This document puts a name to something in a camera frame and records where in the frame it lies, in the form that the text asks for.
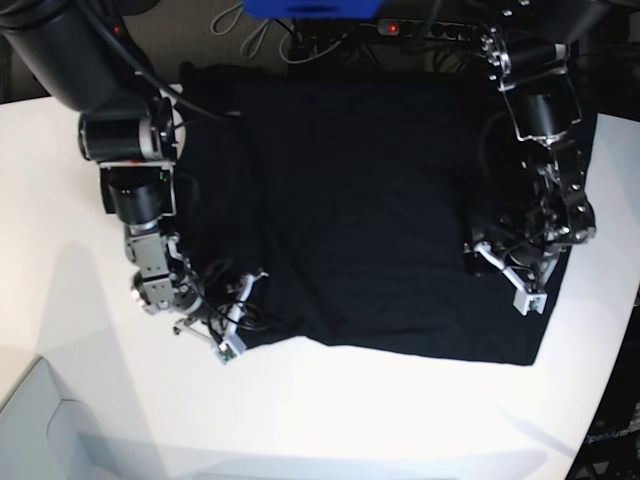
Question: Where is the grey looped cable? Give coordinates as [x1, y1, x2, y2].
[210, 0, 274, 60]

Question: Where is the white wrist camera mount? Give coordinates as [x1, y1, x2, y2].
[463, 241, 561, 316]
[172, 269, 271, 367]

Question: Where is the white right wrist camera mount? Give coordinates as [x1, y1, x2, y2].
[172, 269, 271, 367]

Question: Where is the black power strip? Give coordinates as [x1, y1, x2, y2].
[374, 18, 479, 42]

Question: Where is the black t-shirt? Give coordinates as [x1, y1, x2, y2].
[177, 67, 550, 366]

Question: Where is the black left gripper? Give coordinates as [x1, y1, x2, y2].
[463, 226, 565, 276]

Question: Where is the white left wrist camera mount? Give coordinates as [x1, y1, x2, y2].
[463, 241, 561, 316]

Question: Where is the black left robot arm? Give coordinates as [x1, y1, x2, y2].
[472, 1, 610, 294]

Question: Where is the blue box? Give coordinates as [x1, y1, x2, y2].
[243, 0, 382, 19]

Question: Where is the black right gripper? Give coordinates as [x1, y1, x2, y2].
[172, 284, 240, 336]

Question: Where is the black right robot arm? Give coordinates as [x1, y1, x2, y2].
[1, 0, 238, 325]

